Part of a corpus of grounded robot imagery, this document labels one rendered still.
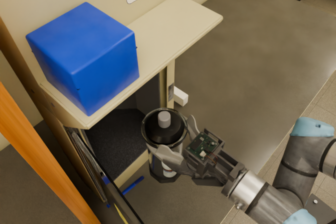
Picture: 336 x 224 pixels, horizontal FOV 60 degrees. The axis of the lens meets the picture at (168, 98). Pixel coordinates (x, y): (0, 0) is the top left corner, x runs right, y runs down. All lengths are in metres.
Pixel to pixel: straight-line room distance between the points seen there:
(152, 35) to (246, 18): 1.06
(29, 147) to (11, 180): 0.69
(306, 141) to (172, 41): 0.34
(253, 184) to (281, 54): 0.87
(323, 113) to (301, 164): 1.87
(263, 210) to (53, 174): 0.37
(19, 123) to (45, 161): 0.10
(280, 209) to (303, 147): 0.14
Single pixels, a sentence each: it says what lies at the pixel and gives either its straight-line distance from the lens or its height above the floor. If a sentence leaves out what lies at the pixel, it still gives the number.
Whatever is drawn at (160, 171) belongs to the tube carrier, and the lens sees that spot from 0.80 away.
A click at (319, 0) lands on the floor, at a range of 3.64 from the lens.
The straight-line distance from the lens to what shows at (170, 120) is 0.67.
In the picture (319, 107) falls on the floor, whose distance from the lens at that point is 2.55.
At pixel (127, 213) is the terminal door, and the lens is 0.48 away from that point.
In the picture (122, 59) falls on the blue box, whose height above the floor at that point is 1.57.
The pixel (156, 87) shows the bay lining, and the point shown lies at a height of 1.21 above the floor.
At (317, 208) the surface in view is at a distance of 2.11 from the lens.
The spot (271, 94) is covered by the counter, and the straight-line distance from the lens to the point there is 1.21.
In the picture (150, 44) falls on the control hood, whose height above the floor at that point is 1.51.
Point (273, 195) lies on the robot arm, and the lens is 0.61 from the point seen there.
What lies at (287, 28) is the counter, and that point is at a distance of 1.53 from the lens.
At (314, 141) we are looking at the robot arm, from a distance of 0.65.
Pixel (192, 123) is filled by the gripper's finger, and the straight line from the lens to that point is 0.67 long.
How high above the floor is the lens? 1.84
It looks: 53 degrees down
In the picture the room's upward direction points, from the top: straight up
